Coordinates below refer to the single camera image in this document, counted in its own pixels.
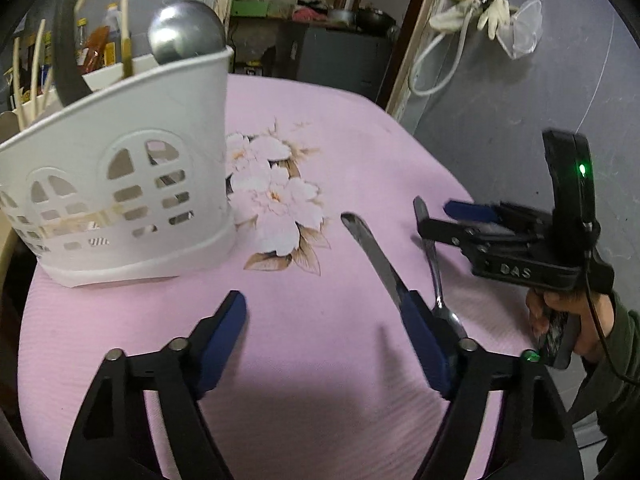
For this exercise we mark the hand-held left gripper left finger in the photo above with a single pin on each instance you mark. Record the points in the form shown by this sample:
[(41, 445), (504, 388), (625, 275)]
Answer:
[(225, 340)]

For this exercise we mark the person's right hand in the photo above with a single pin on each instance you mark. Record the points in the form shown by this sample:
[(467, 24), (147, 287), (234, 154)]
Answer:
[(597, 325)]

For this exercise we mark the small colourful container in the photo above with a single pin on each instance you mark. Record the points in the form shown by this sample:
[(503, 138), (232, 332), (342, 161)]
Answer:
[(250, 67)]

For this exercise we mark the pink floral tablecloth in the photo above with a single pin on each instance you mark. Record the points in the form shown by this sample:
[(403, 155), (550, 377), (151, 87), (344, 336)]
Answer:
[(310, 320)]

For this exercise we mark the black wok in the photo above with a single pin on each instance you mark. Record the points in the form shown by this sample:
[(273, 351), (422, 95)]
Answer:
[(375, 17)]

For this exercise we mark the green box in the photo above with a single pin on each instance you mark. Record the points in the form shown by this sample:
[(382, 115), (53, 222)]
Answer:
[(250, 7)]

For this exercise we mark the wooden door frame post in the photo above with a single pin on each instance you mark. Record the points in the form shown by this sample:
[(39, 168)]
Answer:
[(226, 0), (420, 35)]

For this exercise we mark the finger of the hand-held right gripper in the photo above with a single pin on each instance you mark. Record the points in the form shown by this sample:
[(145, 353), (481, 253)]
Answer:
[(467, 210), (450, 232)]

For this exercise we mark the person's right forearm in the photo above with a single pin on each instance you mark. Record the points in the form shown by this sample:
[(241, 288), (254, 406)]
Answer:
[(620, 410)]

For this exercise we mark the white cloth glove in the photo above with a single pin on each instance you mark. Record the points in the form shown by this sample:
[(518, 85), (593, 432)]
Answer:
[(457, 7), (497, 12)]

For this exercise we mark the steel table knife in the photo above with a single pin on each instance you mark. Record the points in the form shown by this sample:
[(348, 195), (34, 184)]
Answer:
[(377, 260)]

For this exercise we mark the steel pot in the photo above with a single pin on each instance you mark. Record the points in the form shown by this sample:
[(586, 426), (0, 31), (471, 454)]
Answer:
[(341, 15)]

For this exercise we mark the clear plastic bag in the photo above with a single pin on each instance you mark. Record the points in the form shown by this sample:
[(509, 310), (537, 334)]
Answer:
[(525, 30)]

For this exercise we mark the pink cloth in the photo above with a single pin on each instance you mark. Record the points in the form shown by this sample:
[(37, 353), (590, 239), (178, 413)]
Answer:
[(306, 11)]

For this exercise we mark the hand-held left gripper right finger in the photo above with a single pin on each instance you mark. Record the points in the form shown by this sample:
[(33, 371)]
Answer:
[(425, 340)]

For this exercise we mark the row of condiment bottles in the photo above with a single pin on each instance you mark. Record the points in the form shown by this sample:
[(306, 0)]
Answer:
[(97, 42)]

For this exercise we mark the small steel spoon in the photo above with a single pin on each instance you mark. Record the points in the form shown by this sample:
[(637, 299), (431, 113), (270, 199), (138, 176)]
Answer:
[(436, 280)]

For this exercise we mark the grey cabinet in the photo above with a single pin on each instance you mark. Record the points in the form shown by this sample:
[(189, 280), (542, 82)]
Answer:
[(330, 60)]

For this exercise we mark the large steel spoon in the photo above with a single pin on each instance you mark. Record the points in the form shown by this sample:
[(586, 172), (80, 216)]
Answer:
[(185, 30)]

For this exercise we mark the white plastic utensil holder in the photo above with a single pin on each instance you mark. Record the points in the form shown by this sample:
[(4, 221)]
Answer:
[(75, 120)]

